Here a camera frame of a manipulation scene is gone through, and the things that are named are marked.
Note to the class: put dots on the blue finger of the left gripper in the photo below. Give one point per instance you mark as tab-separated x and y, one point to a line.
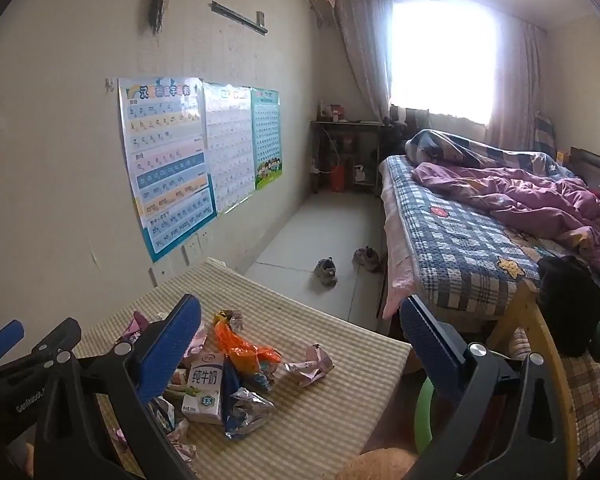
10	335

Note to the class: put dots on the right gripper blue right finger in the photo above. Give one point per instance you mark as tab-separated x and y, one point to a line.
438	346

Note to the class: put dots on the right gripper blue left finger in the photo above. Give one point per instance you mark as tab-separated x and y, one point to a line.
161	348

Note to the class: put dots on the white milk carton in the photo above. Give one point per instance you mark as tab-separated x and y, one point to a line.
202	400

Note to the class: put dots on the orange snack bag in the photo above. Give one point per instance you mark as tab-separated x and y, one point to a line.
248	358

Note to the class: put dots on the blue silver foil bag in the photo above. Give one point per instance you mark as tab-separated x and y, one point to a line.
243	411

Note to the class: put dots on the pink wrapper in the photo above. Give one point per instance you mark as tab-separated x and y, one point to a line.
316	365

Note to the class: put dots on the red bin green rim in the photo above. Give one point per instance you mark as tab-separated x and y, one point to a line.
422	416

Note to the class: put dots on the blue plaid bed quilt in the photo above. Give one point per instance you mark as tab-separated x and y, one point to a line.
463	265

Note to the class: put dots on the wooden bed footboard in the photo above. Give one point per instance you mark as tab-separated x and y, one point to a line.
523	312

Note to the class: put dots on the right dark shoe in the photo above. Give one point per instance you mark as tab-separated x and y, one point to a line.
367	258

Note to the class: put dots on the dark shoe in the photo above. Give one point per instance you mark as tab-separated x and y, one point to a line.
367	258
326	273

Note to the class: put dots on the striped beige tablecloth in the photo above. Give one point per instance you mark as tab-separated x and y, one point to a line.
316	430

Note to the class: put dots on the left dark shoe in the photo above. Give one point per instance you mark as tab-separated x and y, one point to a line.
326	273

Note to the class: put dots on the black clothing pile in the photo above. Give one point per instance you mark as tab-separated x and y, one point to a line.
569	300

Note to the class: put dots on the brown plaid bed cover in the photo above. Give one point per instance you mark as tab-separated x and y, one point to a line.
583	379

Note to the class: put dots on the purple crumpled duvet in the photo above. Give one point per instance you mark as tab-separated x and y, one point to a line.
563	210

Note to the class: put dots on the red container under shelf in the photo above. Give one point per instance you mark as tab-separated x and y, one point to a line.
337	178

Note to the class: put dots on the dark shelf table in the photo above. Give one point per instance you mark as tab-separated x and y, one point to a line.
355	144

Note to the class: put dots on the pink sheer curtain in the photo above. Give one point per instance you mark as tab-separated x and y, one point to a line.
364	27

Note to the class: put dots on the white chart wall poster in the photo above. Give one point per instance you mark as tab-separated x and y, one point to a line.
229	143

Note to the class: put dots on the green number wall poster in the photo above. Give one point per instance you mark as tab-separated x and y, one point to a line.
266	138

